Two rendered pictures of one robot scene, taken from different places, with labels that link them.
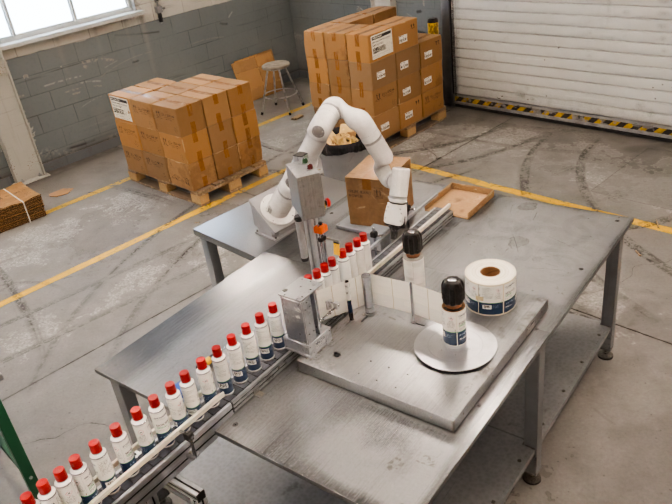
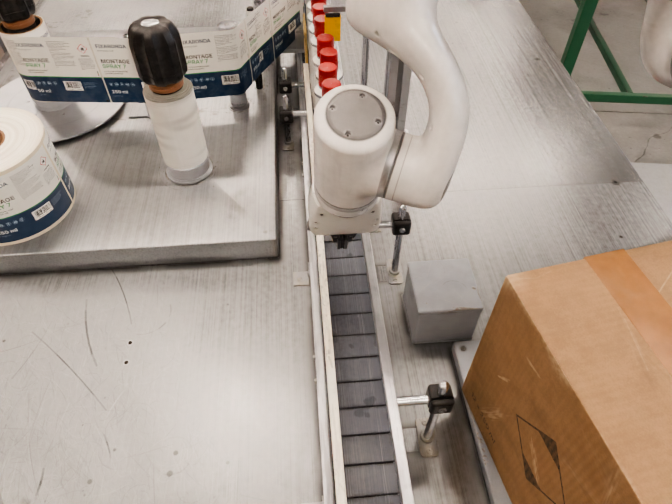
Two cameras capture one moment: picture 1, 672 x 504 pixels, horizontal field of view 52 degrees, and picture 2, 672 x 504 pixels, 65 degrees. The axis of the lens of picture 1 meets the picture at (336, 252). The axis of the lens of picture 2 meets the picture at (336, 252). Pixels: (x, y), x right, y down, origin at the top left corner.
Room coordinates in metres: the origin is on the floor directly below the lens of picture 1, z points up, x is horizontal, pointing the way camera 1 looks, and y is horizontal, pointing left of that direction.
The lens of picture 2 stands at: (3.23, -0.68, 1.57)
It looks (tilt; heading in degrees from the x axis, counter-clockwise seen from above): 49 degrees down; 135
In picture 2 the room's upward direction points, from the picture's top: straight up
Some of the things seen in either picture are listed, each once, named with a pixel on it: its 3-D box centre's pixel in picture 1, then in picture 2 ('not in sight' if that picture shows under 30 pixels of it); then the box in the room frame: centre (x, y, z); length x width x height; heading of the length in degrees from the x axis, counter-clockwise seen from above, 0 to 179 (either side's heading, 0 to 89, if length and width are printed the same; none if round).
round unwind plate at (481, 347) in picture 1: (455, 345); (56, 102); (2.05, -0.39, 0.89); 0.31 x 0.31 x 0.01
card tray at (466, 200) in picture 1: (459, 200); not in sight; (3.33, -0.70, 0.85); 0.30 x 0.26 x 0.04; 139
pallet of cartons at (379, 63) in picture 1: (377, 77); not in sight; (6.90, -0.65, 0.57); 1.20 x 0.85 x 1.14; 133
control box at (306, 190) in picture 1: (306, 189); not in sight; (2.55, 0.08, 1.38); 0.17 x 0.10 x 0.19; 15
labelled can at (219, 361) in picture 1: (221, 370); not in sight; (1.98, 0.46, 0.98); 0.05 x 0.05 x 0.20
